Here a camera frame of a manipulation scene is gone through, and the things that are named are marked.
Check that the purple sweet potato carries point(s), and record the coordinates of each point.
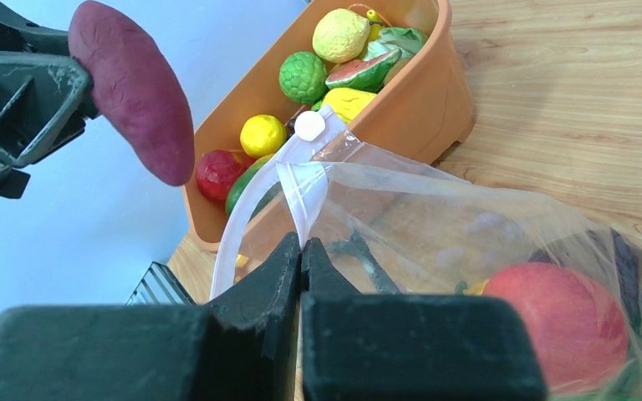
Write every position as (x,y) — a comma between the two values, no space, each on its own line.
(135,89)

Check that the orange plastic basket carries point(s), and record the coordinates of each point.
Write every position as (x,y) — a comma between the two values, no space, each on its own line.
(423,110)

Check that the green mango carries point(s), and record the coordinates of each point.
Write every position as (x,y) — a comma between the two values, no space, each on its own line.
(243,181)

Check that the red apple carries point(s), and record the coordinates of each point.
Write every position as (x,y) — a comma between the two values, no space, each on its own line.
(217,171)

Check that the green lime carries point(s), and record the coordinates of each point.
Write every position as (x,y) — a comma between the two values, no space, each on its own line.
(302,77)

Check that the clear zip top bag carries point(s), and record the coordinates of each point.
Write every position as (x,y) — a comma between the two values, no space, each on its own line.
(431,231)

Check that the white slotted cable duct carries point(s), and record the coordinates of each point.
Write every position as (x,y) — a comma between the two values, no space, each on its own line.
(159,285)

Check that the yellow lemon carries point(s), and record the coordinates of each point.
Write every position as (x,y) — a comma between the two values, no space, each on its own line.
(340,35)

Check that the watermelon slice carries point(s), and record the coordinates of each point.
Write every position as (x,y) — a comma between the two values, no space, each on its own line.
(363,75)

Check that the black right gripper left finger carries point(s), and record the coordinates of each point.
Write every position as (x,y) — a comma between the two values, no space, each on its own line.
(239,346)

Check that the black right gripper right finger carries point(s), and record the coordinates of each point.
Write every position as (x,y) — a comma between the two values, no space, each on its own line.
(409,347)

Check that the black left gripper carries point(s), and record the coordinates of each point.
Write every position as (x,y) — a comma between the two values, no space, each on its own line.
(45,97)

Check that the yellow pear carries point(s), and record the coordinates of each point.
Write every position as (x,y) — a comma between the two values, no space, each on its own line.
(262,135)

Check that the green lettuce leaf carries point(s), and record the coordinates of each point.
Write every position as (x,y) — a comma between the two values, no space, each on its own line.
(409,41)

